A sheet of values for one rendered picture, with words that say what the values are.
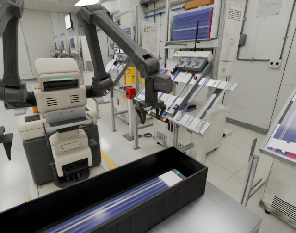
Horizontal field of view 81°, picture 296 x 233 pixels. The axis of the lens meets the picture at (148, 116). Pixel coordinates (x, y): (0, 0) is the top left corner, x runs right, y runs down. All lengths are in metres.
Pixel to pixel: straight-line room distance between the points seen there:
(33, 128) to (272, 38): 3.13
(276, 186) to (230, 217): 1.09
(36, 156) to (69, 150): 0.33
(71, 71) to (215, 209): 0.92
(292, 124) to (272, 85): 1.96
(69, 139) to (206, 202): 0.89
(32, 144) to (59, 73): 0.63
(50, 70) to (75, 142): 0.47
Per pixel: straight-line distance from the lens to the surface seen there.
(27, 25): 9.99
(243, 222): 0.66
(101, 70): 1.04
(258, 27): 3.36
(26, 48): 9.92
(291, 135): 1.29
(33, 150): 1.51
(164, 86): 0.67
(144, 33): 3.12
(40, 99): 1.11
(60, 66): 1.07
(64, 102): 1.14
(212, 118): 2.19
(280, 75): 3.20
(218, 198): 0.70
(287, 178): 1.65
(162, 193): 0.52
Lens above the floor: 1.27
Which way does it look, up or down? 21 degrees down
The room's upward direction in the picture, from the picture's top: straight up
